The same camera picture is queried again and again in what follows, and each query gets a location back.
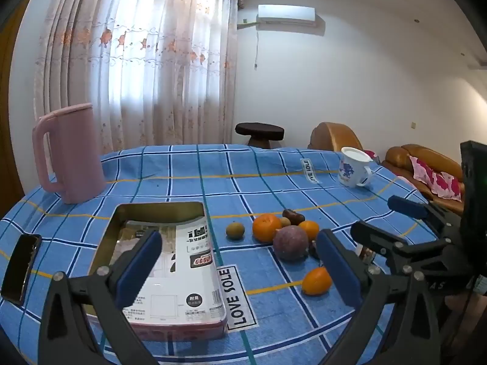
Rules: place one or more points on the small olive green fruit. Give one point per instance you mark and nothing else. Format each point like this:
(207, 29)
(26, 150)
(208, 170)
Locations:
(285, 222)

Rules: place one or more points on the black smartphone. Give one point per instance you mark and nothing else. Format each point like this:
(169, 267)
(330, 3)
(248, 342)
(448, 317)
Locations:
(21, 270)

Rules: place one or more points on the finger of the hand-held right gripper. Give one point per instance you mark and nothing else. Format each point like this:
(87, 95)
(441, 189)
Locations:
(374, 235)
(409, 206)

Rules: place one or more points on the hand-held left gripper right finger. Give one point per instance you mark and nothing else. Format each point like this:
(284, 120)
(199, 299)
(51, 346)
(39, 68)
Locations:
(336, 270)

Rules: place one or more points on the large orange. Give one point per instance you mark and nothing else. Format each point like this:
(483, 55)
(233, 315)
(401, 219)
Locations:
(266, 228)

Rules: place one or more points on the white air conditioner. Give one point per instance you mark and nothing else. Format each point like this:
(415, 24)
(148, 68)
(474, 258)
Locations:
(285, 15)

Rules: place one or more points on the brown leather sofa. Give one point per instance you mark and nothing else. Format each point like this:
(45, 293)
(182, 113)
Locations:
(422, 156)

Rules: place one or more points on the green-brown round fruit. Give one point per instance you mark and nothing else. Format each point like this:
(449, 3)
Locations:
(234, 231)

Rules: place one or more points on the dark round wooden stool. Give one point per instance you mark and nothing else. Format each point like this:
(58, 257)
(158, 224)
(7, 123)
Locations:
(258, 131)

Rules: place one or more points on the pink electric kettle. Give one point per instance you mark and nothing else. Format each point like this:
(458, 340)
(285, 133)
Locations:
(76, 152)

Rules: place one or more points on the dark brown date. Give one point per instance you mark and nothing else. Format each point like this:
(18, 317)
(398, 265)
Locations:
(295, 216)

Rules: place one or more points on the blue checked tablecloth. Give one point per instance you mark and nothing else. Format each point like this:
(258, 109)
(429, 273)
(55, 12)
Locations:
(266, 182)

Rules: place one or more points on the pink metal tin box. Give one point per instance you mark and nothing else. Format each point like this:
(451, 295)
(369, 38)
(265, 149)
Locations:
(190, 273)

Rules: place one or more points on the small mandarin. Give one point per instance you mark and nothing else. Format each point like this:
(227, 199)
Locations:
(309, 229)

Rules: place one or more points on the small reddish brown fruit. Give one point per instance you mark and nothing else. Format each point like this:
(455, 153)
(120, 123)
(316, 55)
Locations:
(364, 254)

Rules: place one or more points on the sheer floral curtain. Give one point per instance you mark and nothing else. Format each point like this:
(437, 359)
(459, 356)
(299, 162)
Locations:
(152, 64)

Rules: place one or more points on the white mug with blue print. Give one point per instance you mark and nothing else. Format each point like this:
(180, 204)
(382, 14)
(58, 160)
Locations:
(352, 171)

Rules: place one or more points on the wooden wardrobe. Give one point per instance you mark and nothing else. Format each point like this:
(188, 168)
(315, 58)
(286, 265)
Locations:
(9, 140)

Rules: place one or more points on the pink floral cushion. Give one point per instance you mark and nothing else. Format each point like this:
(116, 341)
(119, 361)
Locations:
(437, 180)
(374, 157)

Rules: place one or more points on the purple passion fruit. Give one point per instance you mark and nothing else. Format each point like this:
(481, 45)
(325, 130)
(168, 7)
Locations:
(290, 243)

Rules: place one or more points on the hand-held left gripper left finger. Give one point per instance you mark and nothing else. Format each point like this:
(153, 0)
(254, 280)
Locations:
(141, 264)

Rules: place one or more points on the small oval orange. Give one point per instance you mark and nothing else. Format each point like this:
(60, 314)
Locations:
(315, 281)

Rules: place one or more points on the brown wooden chair back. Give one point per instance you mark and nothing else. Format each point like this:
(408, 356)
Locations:
(331, 137)

